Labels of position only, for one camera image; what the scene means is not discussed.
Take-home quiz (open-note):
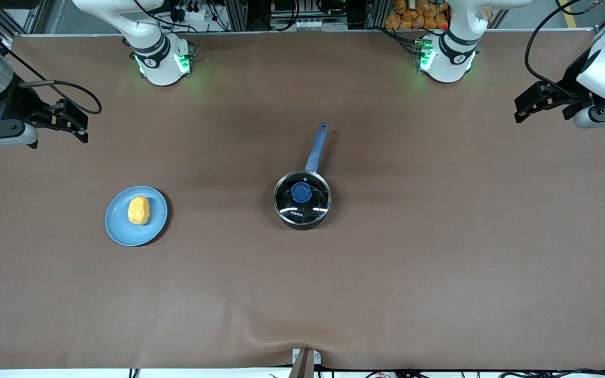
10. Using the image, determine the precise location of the yellow potato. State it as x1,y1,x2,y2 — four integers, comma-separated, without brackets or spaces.
128,196,151,226

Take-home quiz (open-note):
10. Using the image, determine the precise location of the glass lid with blue knob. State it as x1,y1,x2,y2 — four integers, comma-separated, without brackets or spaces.
274,171,331,224

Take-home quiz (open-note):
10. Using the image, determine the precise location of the light blue plate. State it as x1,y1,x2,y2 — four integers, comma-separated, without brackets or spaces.
105,185,169,247

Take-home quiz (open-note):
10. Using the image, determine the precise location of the orange food pile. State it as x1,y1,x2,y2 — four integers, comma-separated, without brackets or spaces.
385,0,449,30

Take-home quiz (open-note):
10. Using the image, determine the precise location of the white power strip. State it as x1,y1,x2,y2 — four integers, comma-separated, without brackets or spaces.
169,0,216,24

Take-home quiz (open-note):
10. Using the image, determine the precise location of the brown table mat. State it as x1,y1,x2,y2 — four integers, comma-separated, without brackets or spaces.
0,30,605,371

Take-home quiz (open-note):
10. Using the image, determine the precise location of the brown wooden bar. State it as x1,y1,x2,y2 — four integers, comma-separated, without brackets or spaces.
288,349,315,378

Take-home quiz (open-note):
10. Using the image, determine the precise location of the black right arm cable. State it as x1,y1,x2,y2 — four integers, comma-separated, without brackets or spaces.
0,10,102,116

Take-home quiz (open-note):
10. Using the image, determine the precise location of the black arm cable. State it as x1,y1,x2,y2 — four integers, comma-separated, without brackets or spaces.
524,0,605,103
0,10,102,116

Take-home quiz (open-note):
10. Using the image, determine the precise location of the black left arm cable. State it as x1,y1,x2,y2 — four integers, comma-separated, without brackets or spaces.
524,0,605,103

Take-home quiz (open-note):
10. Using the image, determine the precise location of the aluminium frame post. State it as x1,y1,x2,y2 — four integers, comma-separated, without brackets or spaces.
368,0,391,29
223,0,249,32

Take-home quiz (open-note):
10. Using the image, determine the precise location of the black pot with blue handle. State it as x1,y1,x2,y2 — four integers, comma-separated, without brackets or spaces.
273,123,332,231

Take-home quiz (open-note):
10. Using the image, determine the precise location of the metal table clamp bracket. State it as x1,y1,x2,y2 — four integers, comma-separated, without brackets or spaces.
291,348,322,366

